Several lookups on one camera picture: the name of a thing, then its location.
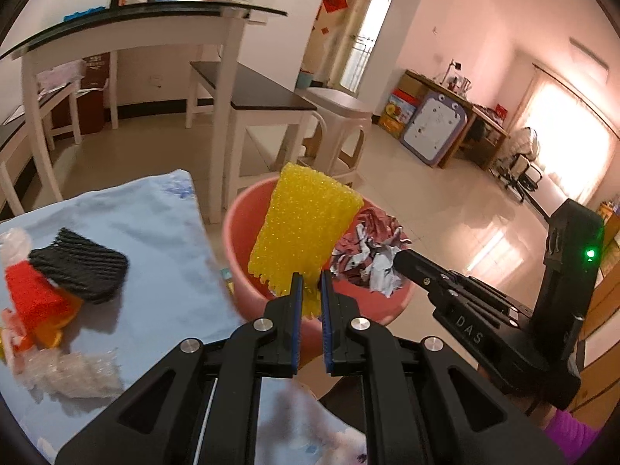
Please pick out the printed paper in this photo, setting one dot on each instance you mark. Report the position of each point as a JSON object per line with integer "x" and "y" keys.
{"x": 368, "y": 252}

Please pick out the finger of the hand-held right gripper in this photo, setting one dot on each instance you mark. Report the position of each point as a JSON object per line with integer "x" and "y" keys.
{"x": 436, "y": 281}

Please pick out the red paper door decoration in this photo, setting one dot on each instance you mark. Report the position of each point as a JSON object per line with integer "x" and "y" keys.
{"x": 335, "y": 0}

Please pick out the red sponge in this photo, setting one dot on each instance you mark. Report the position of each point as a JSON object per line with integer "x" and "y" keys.
{"x": 34, "y": 295}

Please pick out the light blue small bucket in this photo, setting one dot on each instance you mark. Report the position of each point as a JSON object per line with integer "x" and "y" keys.
{"x": 306, "y": 80}

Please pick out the person's right forearm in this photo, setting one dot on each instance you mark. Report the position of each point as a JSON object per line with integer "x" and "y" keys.
{"x": 571, "y": 436}

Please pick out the pink plastic bucket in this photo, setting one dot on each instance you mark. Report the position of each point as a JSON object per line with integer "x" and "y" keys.
{"x": 242, "y": 242}

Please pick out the paper sheets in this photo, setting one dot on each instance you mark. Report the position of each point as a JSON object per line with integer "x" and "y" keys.
{"x": 13, "y": 115}

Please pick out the office chair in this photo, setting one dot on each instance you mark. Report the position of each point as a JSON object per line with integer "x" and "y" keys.
{"x": 520, "y": 155}

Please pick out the clear bubble wrap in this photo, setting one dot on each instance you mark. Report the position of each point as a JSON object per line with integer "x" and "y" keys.
{"x": 72, "y": 373}

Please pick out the blue plastic item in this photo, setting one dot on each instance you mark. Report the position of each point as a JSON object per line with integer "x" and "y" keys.
{"x": 82, "y": 13}

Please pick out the dark brown cloth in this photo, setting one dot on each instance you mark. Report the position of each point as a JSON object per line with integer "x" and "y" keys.
{"x": 341, "y": 402}

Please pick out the purple-framed drawing board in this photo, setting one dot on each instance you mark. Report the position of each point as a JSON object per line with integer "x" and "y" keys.
{"x": 431, "y": 128}

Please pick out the white plastic stool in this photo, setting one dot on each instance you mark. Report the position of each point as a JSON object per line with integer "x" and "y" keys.
{"x": 339, "y": 106}

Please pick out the wooden cabinet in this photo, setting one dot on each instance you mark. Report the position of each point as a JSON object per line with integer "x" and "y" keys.
{"x": 603, "y": 310}

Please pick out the dark-top white bench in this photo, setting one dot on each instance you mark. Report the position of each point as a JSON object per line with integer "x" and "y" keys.
{"x": 252, "y": 89}
{"x": 9, "y": 135}

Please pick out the wooden desk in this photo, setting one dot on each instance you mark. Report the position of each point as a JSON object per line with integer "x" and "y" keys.
{"x": 484, "y": 121}

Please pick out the yellow sponge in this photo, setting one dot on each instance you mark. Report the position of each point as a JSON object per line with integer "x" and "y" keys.
{"x": 300, "y": 223}

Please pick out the glass balcony door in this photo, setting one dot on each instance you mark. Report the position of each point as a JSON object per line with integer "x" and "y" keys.
{"x": 363, "y": 43}

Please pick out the white glass-top dining table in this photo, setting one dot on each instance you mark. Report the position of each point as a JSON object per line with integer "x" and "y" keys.
{"x": 145, "y": 24}

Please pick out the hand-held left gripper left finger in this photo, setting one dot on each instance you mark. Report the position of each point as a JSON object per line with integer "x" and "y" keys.
{"x": 296, "y": 319}

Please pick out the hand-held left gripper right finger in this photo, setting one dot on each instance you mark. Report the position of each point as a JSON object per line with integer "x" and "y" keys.
{"x": 325, "y": 319}

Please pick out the white plastic bag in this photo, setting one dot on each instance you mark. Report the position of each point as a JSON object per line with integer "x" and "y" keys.
{"x": 60, "y": 75}

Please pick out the colourful cardboard box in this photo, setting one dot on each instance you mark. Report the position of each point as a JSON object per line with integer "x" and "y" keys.
{"x": 395, "y": 111}

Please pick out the red white plastic wrapper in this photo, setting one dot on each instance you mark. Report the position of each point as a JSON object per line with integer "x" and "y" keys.
{"x": 12, "y": 344}

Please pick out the clear plastic wrap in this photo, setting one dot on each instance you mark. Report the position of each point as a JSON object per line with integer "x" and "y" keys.
{"x": 14, "y": 247}

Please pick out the black mesh sponge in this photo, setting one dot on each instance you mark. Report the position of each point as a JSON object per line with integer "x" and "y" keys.
{"x": 77, "y": 264}

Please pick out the broad orange peel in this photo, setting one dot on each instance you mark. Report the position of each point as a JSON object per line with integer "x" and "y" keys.
{"x": 48, "y": 336}

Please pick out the blue floral tablecloth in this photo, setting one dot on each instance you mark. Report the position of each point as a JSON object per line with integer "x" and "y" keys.
{"x": 160, "y": 252}

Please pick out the wall air conditioner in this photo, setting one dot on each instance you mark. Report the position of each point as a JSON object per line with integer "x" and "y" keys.
{"x": 588, "y": 55}

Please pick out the brown cardboard box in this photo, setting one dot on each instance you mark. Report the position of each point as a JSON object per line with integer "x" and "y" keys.
{"x": 92, "y": 106}

